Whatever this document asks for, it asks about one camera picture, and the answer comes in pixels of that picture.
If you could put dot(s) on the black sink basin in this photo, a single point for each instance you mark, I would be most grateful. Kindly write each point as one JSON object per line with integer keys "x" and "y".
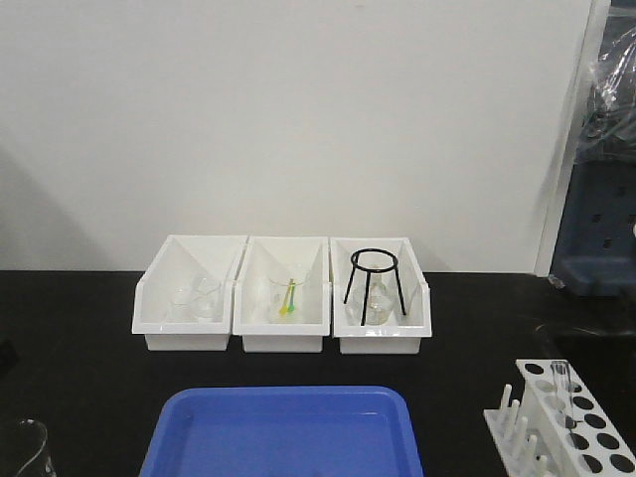
{"x": 575, "y": 344}

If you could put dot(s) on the small glass beakers left bin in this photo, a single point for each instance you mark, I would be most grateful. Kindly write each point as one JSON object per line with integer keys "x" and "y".
{"x": 197, "y": 302}

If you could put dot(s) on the green plastic spatula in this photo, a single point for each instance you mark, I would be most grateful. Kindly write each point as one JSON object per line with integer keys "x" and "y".
{"x": 291, "y": 304}

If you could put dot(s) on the glass beaker in middle bin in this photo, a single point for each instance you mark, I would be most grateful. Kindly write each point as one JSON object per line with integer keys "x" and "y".
{"x": 277, "y": 288}

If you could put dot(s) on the middle white storage bin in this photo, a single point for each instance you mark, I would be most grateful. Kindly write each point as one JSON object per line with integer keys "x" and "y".
{"x": 264, "y": 257}

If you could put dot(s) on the yellow plastic spatula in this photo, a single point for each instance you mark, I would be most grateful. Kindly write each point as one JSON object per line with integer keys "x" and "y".
{"x": 283, "y": 309}

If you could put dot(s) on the white storage bin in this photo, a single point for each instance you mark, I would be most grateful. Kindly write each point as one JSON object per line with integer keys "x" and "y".
{"x": 401, "y": 334}
{"x": 264, "y": 257}
{"x": 179, "y": 260}

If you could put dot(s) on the clear glass test tube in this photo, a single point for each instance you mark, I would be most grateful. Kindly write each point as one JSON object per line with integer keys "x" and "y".
{"x": 563, "y": 392}

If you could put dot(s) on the blue plastic tray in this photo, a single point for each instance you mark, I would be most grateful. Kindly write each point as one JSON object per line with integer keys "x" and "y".
{"x": 284, "y": 431}

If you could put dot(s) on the glass conical flask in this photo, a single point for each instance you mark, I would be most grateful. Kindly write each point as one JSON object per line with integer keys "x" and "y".
{"x": 369, "y": 301}

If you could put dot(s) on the plastic bag of tubes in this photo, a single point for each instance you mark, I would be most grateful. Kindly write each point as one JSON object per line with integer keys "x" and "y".
{"x": 608, "y": 129}

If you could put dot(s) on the white test tube rack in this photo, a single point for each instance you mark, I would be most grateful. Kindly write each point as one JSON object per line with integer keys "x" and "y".
{"x": 557, "y": 427}

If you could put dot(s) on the right white storage bin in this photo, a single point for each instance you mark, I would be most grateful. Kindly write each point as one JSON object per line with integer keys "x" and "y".
{"x": 401, "y": 334}

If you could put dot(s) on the grey pegboard drying rack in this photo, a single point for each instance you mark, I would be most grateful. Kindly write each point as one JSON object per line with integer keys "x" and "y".
{"x": 595, "y": 247}

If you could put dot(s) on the left white storage bin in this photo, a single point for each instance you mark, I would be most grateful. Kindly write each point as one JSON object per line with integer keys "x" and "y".
{"x": 179, "y": 260}

